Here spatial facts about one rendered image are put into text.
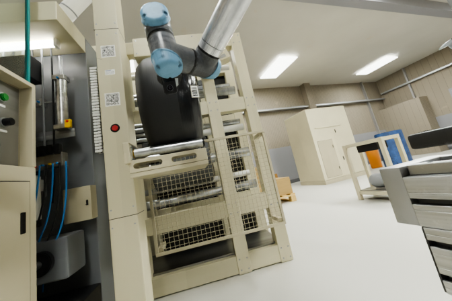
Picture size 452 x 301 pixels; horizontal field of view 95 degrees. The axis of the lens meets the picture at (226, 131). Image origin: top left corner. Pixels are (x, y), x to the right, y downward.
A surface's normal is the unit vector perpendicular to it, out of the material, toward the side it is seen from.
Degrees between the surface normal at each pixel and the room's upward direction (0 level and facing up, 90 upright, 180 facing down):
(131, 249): 90
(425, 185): 90
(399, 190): 90
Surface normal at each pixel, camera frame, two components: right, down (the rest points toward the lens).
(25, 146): 0.14, -0.23
